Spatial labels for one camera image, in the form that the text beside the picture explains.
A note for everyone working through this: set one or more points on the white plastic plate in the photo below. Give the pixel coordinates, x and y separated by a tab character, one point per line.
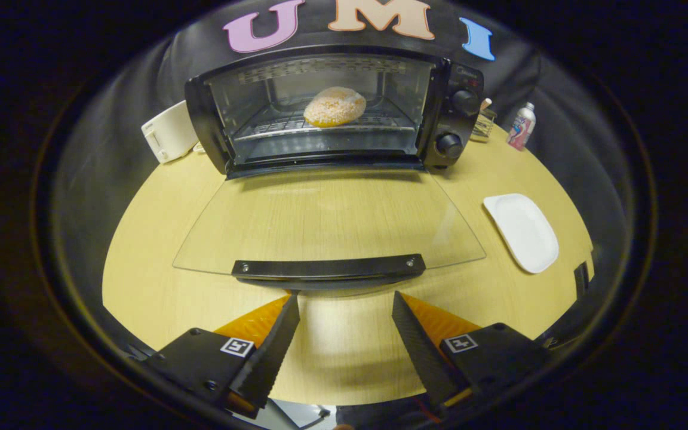
523	233

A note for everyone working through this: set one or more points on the round sugared bread bun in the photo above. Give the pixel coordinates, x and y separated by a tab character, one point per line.
335	106

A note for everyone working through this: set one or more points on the black toaster oven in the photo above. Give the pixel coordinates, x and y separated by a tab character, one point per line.
457	128

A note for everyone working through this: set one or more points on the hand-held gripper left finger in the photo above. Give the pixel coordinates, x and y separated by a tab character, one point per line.
272	352

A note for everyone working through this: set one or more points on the metal oven rack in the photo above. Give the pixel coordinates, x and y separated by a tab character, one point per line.
272	128

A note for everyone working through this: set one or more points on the clear glass holder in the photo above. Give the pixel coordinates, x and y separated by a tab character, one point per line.
484	124

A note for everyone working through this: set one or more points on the black backdrop cloth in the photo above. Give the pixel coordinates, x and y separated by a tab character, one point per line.
111	119

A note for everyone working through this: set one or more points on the black table edge clamp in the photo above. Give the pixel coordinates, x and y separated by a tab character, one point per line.
583	279

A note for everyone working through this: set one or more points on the white pink spray bottle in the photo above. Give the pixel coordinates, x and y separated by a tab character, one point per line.
522	128

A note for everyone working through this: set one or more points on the glass toaster oven door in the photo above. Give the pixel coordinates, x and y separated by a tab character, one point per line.
332	221

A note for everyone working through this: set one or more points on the white bread toaster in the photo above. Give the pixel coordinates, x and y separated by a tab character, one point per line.
171	132

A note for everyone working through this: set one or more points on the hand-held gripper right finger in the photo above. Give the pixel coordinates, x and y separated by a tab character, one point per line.
418	352

